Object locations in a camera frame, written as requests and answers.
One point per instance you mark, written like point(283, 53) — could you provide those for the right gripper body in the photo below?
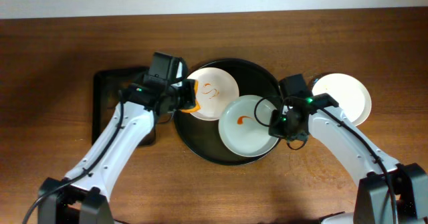
point(275, 125)

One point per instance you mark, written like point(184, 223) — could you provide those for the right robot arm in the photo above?
point(388, 191)

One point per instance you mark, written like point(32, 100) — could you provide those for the white plate red smear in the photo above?
point(352, 96)

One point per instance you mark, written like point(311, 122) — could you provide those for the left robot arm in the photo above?
point(83, 195)

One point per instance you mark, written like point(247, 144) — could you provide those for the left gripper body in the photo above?
point(188, 94)

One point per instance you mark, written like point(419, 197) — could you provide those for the round black tray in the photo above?
point(202, 137)

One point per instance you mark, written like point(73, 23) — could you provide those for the black rectangular tray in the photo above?
point(106, 85)

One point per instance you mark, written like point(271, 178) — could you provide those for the orange green sponge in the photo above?
point(188, 93)

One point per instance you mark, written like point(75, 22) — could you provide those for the light grey plate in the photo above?
point(242, 126)

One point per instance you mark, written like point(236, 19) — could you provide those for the white plate squiggle stain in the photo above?
point(215, 90)

